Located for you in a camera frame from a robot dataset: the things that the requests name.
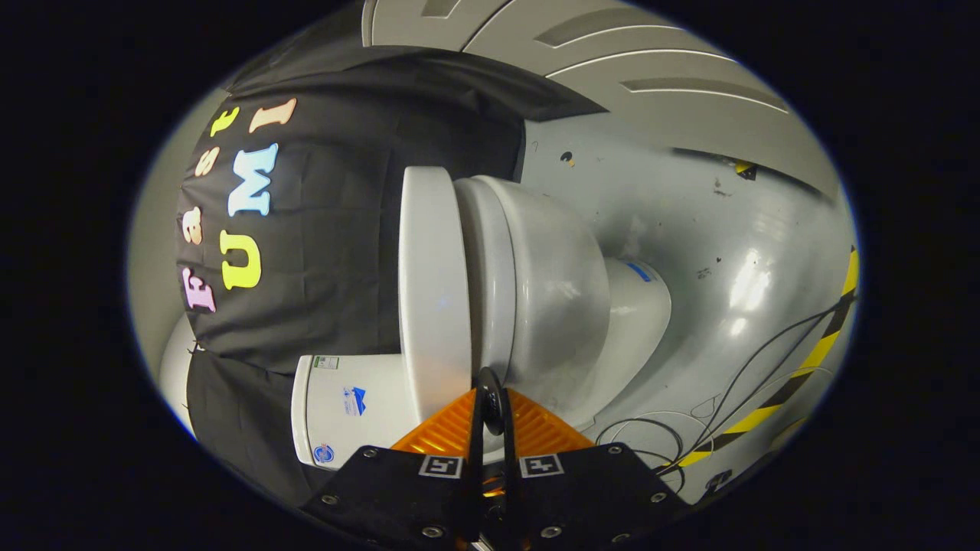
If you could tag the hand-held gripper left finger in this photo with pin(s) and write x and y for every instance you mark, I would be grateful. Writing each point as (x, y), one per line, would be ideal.
(475, 490)

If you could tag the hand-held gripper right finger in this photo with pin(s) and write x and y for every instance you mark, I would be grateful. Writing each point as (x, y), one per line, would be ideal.
(511, 497)

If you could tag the white toilet lid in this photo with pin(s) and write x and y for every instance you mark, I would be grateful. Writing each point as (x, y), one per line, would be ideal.
(432, 291)

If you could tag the white ceramic toilet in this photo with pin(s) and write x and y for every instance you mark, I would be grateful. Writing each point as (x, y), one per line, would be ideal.
(551, 291)

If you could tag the black backdrop cloth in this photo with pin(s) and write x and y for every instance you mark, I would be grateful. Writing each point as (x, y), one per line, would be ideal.
(329, 291)

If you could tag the yellow black hazard tape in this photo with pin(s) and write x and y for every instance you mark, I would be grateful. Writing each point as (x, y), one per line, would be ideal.
(811, 360)

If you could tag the white drawer cabinet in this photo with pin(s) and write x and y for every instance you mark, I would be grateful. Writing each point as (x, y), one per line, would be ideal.
(612, 69)

